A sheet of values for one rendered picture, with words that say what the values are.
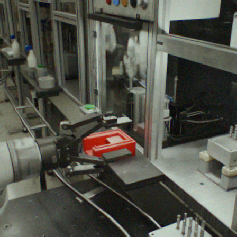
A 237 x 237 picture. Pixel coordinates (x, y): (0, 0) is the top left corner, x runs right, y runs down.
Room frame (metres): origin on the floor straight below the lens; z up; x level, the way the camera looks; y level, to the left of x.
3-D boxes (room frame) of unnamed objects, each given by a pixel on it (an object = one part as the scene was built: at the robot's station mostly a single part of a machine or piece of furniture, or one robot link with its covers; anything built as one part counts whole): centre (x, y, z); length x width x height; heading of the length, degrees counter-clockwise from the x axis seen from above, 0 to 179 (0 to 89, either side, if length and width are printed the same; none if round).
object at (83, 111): (1.20, 0.10, 0.97); 0.08 x 0.08 x 0.12; 27
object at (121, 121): (0.72, 0.00, 1.17); 0.07 x 0.03 x 0.01; 116
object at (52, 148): (0.65, 0.13, 1.12); 0.09 x 0.07 x 0.08; 116
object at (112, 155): (0.72, 0.00, 1.08); 0.07 x 0.03 x 0.01; 116
